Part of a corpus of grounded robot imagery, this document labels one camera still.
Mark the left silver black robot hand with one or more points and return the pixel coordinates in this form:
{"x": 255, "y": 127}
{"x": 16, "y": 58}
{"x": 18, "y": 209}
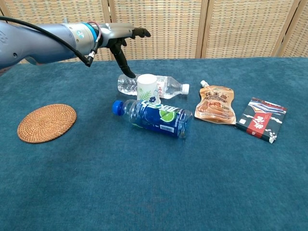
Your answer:
{"x": 115, "y": 31}

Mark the white paper cup leaf print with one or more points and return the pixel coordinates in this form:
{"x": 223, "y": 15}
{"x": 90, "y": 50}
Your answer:
{"x": 146, "y": 84}

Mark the woven bamboo screen panel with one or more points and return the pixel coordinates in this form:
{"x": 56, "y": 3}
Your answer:
{"x": 168, "y": 24}
{"x": 48, "y": 12}
{"x": 240, "y": 24}
{"x": 300, "y": 36}

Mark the clear plastic water bottle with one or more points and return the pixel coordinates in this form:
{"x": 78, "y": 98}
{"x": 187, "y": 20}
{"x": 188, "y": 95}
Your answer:
{"x": 170, "y": 89}

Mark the blue label drink bottle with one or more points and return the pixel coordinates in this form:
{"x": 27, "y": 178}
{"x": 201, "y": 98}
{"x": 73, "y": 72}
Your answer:
{"x": 154, "y": 118}

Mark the round woven rattan coaster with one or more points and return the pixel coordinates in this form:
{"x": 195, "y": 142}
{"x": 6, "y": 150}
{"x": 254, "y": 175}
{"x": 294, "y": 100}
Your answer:
{"x": 47, "y": 124}

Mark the orange spouted snack pouch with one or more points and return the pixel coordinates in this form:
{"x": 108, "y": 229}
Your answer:
{"x": 214, "y": 106}

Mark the teal blue table mat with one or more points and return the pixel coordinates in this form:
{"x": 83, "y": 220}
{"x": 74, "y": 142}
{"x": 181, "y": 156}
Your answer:
{"x": 144, "y": 180}

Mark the black red snack box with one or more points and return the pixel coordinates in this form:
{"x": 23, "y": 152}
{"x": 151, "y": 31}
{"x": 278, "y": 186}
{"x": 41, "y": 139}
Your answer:
{"x": 260, "y": 120}

